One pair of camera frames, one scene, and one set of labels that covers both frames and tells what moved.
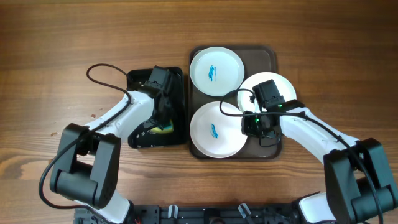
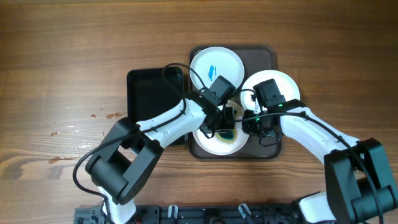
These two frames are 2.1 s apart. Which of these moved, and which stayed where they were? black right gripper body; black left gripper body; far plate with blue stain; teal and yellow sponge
Moved: black left gripper body; teal and yellow sponge
Stayed: far plate with blue stain; black right gripper body
